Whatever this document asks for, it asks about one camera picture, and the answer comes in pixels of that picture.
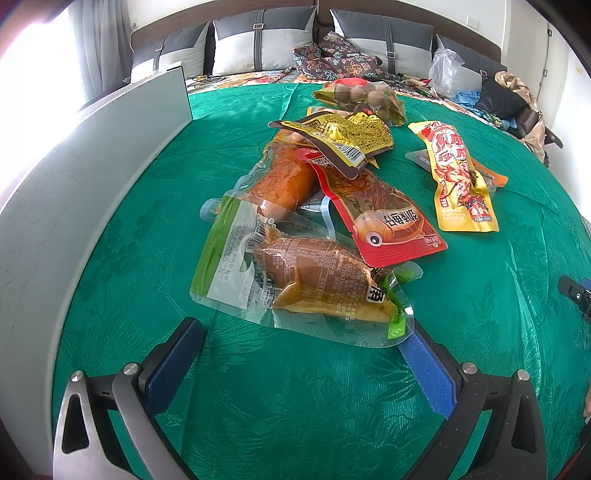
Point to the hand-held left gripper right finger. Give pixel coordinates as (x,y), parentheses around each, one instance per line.
(427,374)

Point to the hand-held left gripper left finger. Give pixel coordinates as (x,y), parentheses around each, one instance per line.
(173,364)

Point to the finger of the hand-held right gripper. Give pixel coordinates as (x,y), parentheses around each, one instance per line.
(577,291)

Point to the clear green braised meat packet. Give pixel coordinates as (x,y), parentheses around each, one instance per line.
(304,277)

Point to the yellow and red snack packet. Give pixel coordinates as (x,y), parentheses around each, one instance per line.
(455,175)

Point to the red fish snack packet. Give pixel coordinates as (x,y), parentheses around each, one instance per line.
(369,203)

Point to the white cardboard box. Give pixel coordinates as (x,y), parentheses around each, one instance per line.
(78,194)

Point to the clear orange chicken leg packet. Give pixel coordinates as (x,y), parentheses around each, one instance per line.
(286,180)

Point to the yellow and black snack packet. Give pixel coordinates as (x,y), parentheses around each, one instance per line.
(355,131)

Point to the yellow-edged peanut bag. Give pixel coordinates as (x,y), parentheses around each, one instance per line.
(383,106)

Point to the green patterned tablecloth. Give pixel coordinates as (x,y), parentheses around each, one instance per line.
(286,406)

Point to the small grey and orange packet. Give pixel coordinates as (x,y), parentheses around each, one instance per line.
(495,177)

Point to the beige patterned garment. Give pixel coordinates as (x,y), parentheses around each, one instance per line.
(531,106)

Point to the black garment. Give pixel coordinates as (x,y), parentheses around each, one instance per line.
(501,97)

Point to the blue cloth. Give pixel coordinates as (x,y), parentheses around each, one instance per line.
(466,98)

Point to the clear plastic bag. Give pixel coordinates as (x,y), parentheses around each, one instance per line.
(445,69)

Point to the grey and white pillow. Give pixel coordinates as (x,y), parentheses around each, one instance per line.
(171,50)
(263,41)
(383,37)
(471,53)

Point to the floral bed sheet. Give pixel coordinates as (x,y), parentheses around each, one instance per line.
(258,78)

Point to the dark floral quilt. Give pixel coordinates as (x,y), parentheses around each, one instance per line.
(337,57)

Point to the grey curtain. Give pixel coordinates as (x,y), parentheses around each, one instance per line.
(101,41)

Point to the white wall socket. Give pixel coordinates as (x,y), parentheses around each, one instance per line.
(473,21)

